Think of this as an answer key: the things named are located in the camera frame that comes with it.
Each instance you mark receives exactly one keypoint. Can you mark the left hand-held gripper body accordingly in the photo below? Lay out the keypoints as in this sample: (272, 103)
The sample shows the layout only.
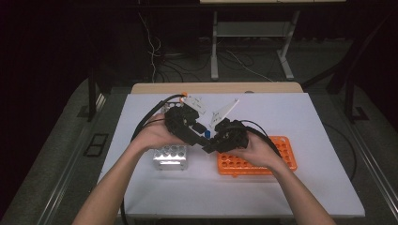
(180, 122)

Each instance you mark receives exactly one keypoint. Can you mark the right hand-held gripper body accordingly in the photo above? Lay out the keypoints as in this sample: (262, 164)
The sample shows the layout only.
(233, 136)

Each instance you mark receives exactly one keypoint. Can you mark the blue-capped test tube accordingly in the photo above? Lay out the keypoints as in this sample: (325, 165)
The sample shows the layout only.
(207, 134)

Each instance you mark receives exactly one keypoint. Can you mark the orange-capped test tube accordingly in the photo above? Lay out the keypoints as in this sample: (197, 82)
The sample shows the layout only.
(184, 94)

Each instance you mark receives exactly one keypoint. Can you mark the metal test tube rack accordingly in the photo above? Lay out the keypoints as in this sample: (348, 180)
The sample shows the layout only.
(170, 157)

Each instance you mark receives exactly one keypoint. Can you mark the orange test tube rack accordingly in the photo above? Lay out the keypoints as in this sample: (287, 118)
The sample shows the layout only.
(286, 150)

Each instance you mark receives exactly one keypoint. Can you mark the person's left hand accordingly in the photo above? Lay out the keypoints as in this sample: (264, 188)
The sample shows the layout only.
(155, 134)

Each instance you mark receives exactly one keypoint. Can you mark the person's right hand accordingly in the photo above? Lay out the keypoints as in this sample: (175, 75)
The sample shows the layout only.
(256, 153)

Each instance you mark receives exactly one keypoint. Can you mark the wooden table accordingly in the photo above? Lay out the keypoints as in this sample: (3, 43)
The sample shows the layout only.
(219, 87)

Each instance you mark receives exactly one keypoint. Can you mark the white table mat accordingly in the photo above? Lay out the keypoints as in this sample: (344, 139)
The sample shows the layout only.
(206, 193)

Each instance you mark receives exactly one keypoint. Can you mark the black stand leg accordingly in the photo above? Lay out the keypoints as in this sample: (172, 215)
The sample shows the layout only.
(91, 93)

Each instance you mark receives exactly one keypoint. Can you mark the black angled stand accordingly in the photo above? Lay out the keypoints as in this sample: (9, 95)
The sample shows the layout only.
(350, 93)

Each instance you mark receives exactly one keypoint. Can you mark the grey metal desk frame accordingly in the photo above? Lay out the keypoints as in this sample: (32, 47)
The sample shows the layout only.
(250, 28)

